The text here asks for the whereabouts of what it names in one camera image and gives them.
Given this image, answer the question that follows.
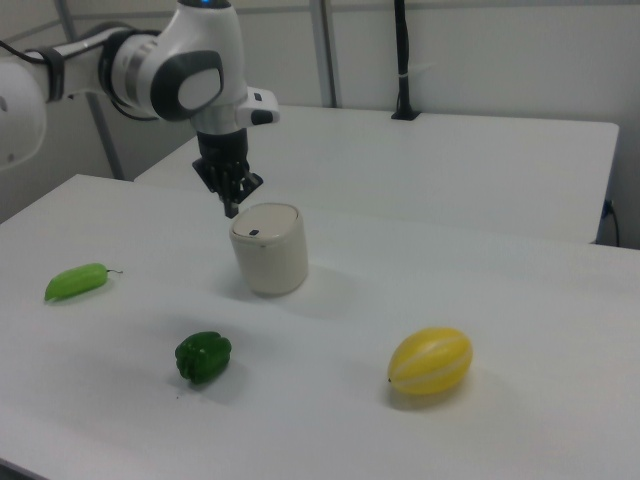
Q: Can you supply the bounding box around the grey partition post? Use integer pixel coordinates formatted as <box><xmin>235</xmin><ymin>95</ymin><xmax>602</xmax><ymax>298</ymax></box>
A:
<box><xmin>308</xmin><ymin>0</ymin><xmax>344</xmax><ymax>108</ymax></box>

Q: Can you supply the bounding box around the light green long pepper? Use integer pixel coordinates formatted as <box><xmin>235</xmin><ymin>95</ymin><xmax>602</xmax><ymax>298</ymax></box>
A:
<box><xmin>43</xmin><ymin>262</ymin><xmax>124</xmax><ymax>303</ymax></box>

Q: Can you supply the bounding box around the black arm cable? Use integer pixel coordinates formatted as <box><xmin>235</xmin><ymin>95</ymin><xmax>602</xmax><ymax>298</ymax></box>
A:
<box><xmin>0</xmin><ymin>38</ymin><xmax>67</xmax><ymax>104</ymax></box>

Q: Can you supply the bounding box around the black pole with base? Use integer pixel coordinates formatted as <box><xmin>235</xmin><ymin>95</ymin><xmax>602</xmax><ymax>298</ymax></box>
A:
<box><xmin>389</xmin><ymin>0</ymin><xmax>424</xmax><ymax>122</ymax></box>

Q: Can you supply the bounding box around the beige garbage bin with lid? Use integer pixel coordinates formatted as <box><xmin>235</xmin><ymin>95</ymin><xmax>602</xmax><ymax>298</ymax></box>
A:
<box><xmin>228</xmin><ymin>202</ymin><xmax>310</xmax><ymax>296</ymax></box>

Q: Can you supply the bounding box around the dark green bell pepper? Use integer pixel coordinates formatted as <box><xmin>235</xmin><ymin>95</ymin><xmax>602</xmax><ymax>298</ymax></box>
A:
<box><xmin>174</xmin><ymin>331</ymin><xmax>234</xmax><ymax>386</ymax></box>

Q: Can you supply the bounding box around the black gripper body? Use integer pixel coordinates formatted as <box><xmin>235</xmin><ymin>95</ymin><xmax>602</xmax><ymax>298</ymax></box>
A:
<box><xmin>192</xmin><ymin>127</ymin><xmax>265</xmax><ymax>197</ymax></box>

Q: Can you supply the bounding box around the yellow striped melon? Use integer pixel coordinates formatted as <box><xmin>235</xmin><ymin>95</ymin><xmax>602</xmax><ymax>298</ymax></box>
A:
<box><xmin>387</xmin><ymin>326</ymin><xmax>474</xmax><ymax>397</ymax></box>

